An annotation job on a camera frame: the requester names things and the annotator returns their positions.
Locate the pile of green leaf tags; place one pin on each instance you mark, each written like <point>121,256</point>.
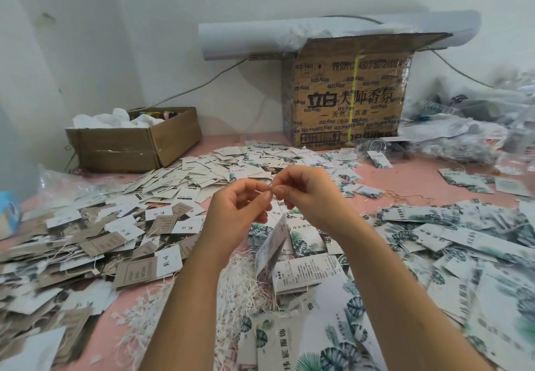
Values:
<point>460,258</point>

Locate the white crumpled material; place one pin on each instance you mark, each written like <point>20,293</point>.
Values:
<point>115,120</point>

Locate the large printed cardboard box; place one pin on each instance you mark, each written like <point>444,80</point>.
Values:
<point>347,95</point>

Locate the person's left forearm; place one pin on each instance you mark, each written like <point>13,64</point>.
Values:
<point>188,321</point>

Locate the small open cardboard box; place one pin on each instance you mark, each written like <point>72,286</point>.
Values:
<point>134,142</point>

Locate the clear plastic bag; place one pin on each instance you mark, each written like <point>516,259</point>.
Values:
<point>65,187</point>

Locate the heap of small tags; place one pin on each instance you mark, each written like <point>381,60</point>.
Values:
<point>238,168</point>

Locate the white roll in plastic wrap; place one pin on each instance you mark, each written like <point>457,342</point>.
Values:
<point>247,39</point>

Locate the person's right hand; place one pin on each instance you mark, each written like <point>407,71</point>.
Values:
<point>313,193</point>

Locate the single white leaf print tag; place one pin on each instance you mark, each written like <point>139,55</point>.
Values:
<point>272,245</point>

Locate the person's left hand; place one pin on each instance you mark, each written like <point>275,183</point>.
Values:
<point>232,216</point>

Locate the heap of clear plastic bags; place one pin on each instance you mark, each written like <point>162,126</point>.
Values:
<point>489,120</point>

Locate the pile of brown white tags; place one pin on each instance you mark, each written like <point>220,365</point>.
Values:
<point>83,262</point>

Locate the person's right forearm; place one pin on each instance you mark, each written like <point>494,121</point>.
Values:
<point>414,308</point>

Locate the blue tissue pack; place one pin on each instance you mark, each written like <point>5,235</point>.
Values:
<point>8,214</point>

